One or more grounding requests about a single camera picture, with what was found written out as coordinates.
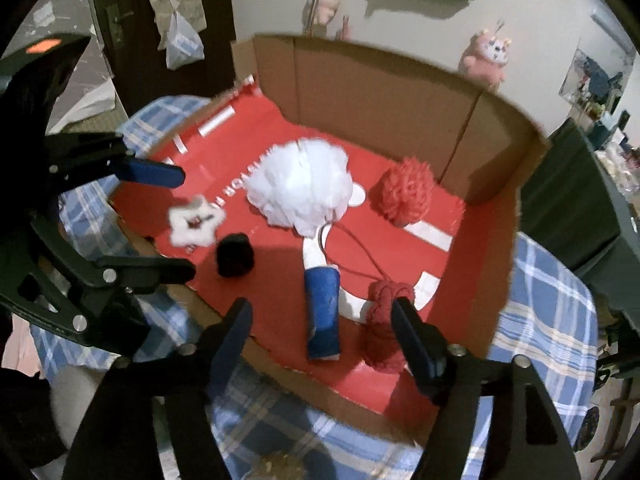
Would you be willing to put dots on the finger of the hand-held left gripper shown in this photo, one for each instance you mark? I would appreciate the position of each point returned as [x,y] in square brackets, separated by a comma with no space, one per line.
[150,272]
[150,172]

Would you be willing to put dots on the white plastic bag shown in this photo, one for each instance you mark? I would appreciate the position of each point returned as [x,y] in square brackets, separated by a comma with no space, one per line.
[182,45]

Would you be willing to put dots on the white mesh bath pouf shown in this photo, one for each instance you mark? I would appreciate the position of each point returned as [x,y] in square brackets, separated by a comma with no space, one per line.
[300,185]

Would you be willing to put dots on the red mesh bath pouf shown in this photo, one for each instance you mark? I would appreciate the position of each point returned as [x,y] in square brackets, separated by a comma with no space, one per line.
[405,190]

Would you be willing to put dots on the black fluffy scrunchie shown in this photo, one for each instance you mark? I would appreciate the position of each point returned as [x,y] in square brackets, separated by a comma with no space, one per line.
[235,255]

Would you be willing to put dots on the cardboard box red lining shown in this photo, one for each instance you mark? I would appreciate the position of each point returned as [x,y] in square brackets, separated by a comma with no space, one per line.
[375,90]

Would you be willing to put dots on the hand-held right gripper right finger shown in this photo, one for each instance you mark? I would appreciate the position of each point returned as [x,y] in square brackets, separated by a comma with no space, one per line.
[420,355]

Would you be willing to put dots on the red knitted yarn ball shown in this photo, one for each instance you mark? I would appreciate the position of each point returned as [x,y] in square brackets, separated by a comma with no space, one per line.
[380,330]

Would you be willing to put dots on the pink horned plush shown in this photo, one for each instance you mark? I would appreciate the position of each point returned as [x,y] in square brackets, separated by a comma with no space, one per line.
[482,57]

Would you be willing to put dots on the blue plaid blanket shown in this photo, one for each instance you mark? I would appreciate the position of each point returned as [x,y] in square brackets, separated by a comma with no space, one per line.
[540,310]

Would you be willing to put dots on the dark green cabinet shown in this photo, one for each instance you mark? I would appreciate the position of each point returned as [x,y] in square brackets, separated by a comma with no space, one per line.
[570,200]

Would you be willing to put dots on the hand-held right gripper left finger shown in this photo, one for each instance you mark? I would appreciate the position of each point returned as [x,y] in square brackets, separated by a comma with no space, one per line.
[232,345]

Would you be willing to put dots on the blue cloth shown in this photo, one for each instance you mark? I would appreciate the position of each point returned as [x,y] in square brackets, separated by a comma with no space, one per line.
[322,310]

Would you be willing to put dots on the clear hanging organizer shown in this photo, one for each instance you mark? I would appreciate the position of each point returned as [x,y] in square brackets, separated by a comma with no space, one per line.
[165,5]

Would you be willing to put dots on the pink pig plush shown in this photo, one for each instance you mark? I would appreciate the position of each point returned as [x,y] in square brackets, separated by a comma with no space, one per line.
[327,0]

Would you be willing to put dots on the white fluffy scrunchie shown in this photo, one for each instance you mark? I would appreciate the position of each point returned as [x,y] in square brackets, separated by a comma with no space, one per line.
[212,215]

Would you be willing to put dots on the dark wooden door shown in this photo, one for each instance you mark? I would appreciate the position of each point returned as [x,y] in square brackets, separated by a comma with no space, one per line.
[140,75]

